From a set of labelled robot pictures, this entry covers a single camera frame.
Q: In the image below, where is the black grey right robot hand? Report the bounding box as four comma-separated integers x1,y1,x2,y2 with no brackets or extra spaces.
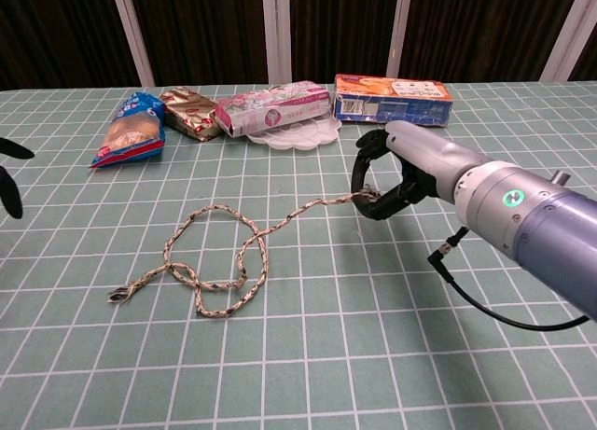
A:
350,119,491,222

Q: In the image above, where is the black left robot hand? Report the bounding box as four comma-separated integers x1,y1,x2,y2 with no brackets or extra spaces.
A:
0,137,36,220

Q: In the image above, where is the beige black braided rope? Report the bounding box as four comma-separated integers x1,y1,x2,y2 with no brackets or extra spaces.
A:
106,190,380,320

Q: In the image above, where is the orange blue cardboard box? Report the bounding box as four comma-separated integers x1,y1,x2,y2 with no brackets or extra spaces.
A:
332,73,454,126

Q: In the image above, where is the white plastic flower-shaped tray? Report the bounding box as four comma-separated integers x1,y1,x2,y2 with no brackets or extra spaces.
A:
245,114,342,152

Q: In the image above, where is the blue snack bag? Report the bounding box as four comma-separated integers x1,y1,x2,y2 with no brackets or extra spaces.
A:
89,90,167,170

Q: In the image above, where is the pink white floral box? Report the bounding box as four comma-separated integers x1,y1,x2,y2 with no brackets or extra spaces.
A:
214,80,330,139

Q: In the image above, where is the gold foil snack packet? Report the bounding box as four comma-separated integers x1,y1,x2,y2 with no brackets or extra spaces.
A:
159,87,224,143

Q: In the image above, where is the green white grid tablecloth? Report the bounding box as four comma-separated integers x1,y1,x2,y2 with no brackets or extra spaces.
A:
0,80,597,430

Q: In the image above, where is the white vertical post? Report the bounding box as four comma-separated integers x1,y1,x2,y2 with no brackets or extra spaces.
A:
261,0,293,85
385,0,414,78
108,0,157,88
539,0,597,83

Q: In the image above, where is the black cable with angled plug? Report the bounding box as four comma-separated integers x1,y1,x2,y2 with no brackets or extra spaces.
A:
427,225,591,330

